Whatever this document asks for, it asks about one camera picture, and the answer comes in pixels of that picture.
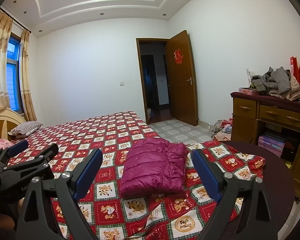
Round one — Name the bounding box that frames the magenta puffer jacket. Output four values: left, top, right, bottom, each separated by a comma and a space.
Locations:
119, 138, 188, 198

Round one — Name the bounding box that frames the clothes pile on floor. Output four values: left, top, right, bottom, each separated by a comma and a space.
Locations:
212, 118, 233, 141

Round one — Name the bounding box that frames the grey clothes pile on dresser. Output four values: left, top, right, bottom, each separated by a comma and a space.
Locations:
250, 67, 300, 101

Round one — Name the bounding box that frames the striped grey pillow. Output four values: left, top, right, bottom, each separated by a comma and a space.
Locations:
8, 121, 43, 139

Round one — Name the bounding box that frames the dark round chair seat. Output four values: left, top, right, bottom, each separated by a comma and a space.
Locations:
225, 141, 295, 231

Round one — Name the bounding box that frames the beige wooden headboard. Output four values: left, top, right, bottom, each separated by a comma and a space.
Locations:
0, 109, 26, 140

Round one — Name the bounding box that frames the red patterned bedspread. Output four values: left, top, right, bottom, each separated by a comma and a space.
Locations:
8, 111, 266, 239

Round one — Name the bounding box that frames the beige right curtain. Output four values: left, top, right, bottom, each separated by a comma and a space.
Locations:
19, 30, 37, 121

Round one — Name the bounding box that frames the pink box in dresser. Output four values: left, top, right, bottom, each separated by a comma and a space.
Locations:
258, 135, 285, 157

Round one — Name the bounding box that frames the brown wooden dresser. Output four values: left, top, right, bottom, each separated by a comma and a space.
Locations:
231, 92, 300, 202

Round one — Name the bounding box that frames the blue window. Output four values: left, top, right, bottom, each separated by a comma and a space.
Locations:
6, 33, 24, 114

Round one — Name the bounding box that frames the brown wooden door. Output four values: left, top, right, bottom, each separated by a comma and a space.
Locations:
165, 30, 199, 126

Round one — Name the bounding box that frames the red door decoration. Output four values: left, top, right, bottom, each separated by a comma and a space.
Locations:
173, 49, 184, 65

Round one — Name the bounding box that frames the dark door frame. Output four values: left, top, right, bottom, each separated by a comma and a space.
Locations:
136, 38, 172, 124

